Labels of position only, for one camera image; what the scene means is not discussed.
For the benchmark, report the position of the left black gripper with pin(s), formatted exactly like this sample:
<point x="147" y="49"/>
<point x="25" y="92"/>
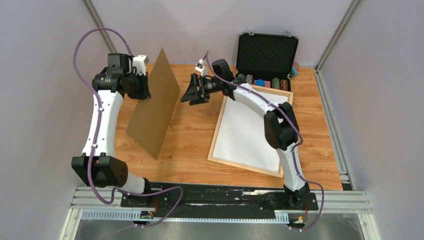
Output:
<point x="145" y="94"/>

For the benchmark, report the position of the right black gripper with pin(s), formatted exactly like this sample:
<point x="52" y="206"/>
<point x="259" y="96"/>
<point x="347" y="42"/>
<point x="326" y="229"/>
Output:
<point x="191" y="94"/>

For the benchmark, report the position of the brown cardboard backing board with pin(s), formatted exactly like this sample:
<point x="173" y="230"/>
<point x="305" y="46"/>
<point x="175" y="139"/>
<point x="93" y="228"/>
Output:
<point x="151" y="117"/>

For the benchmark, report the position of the light wooden picture frame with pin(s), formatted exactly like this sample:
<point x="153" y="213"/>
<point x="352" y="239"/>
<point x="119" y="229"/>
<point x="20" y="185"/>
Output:
<point x="239" y="141"/>

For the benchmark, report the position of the colourful balloon photo print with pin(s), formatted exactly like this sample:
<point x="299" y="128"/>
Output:
<point x="257" y="99"/>

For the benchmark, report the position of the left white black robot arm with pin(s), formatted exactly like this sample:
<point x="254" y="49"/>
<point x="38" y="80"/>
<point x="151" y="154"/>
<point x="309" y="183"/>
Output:
<point x="124" y="76"/>

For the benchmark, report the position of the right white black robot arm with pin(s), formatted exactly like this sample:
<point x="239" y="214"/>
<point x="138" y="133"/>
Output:
<point x="281" y="130"/>

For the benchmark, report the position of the grey purple chip stack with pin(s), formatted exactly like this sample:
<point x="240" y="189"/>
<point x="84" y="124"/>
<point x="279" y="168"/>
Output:
<point x="248" y="78"/>

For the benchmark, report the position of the blue dealer button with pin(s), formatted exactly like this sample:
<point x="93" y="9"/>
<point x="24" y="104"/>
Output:
<point x="260" y="82"/>

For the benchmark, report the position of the red playing card deck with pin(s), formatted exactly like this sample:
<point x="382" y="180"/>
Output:
<point x="267" y="84"/>

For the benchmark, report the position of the black poker chip case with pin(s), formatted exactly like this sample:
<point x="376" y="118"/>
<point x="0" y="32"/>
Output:
<point x="266" y="56"/>

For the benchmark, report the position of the green chip stack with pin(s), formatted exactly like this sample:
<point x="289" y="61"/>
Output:
<point x="275" y="83"/>

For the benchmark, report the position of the blue orange chip stack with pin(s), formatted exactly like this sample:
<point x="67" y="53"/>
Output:
<point x="284" y="85"/>

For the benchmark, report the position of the colourful objects behind case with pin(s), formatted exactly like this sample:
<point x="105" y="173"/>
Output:
<point x="294" y="70"/>

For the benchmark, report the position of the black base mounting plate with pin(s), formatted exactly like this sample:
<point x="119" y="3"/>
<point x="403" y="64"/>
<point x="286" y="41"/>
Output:
<point x="169" y="203"/>

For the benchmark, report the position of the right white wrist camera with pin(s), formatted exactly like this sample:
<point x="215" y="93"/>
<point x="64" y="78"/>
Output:
<point x="201" y="68"/>

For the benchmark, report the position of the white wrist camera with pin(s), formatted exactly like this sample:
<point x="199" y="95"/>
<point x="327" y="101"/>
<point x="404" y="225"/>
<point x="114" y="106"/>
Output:
<point x="201" y="68"/>
<point x="140" y="63"/>

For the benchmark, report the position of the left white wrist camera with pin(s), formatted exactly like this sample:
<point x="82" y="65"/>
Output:
<point x="140" y="63"/>

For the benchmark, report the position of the aluminium front rail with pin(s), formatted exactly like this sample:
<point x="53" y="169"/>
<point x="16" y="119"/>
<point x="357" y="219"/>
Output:
<point x="330" y="201"/>

